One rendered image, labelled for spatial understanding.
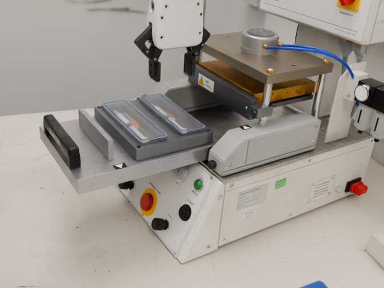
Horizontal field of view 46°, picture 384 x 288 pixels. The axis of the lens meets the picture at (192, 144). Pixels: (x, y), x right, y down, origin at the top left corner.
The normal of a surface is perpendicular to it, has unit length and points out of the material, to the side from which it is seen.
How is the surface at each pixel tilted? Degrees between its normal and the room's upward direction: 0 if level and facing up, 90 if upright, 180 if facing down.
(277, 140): 90
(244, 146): 90
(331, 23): 90
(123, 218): 0
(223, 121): 0
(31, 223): 0
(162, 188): 65
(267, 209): 90
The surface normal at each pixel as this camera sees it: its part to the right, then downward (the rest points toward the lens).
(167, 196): -0.74, -0.19
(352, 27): -0.84, 0.21
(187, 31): 0.54, 0.41
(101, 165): 0.07, -0.87
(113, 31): 0.36, 0.47
